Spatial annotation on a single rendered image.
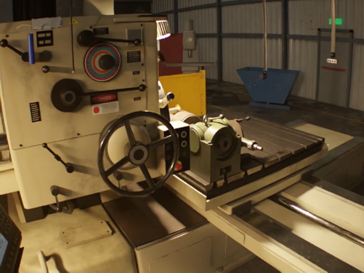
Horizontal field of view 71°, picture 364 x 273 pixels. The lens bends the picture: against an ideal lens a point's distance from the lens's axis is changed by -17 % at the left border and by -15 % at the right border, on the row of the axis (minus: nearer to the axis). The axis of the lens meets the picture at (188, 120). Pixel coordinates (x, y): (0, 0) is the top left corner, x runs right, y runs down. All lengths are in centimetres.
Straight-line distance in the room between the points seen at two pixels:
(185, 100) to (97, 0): 281
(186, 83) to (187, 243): 291
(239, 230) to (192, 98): 307
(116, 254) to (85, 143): 74
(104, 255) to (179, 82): 312
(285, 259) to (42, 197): 125
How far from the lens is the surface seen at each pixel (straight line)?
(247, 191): 185
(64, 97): 123
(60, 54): 129
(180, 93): 442
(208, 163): 163
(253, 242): 174
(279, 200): 213
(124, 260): 186
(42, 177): 140
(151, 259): 195
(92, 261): 180
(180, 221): 202
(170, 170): 132
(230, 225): 185
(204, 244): 214
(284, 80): 744
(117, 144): 130
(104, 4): 205
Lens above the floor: 178
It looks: 16 degrees down
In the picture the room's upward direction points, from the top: 1 degrees counter-clockwise
